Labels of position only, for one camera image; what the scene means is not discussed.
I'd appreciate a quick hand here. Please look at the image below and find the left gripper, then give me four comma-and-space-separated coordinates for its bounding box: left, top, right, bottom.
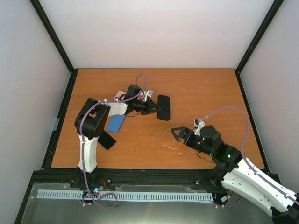
133, 98, 161, 115

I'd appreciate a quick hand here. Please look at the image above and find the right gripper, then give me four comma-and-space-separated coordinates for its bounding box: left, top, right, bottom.
171, 126, 214, 156

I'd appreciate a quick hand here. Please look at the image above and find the black phone case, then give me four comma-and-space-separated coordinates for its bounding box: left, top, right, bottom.
157, 95, 171, 121

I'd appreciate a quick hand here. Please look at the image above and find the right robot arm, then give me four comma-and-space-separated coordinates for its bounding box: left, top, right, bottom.
171, 126, 299, 224

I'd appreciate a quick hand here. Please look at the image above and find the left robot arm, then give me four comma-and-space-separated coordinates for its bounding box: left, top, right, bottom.
74, 85, 162, 188

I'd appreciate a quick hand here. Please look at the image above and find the pink phone case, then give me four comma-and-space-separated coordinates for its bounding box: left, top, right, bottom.
114, 91, 126, 102

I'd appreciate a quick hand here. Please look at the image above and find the blue phone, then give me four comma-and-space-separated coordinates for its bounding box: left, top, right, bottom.
107, 115, 126, 133

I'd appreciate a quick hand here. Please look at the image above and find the dark red-edged phone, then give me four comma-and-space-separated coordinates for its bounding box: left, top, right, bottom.
98, 131, 116, 150

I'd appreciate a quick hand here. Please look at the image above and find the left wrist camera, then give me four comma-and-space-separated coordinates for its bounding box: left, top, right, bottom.
142, 90, 153, 102

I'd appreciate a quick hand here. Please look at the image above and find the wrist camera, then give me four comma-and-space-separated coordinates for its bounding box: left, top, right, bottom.
193, 118, 205, 136
142, 90, 153, 102

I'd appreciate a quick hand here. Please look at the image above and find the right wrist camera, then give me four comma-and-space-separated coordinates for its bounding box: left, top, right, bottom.
193, 118, 205, 136

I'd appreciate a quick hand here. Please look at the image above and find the light blue cable duct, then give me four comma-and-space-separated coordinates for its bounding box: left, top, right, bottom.
36, 189, 213, 203

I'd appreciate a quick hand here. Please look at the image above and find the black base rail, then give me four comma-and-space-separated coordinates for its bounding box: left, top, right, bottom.
30, 168, 225, 193

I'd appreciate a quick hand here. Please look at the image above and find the left black frame post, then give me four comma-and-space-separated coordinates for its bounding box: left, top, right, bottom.
29, 0, 76, 70

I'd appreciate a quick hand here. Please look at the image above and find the black frame post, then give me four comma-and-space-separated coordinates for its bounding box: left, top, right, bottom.
235, 0, 285, 72
29, 0, 76, 70

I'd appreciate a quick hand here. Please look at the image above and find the right black frame post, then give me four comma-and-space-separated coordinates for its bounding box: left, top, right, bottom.
235, 0, 285, 72

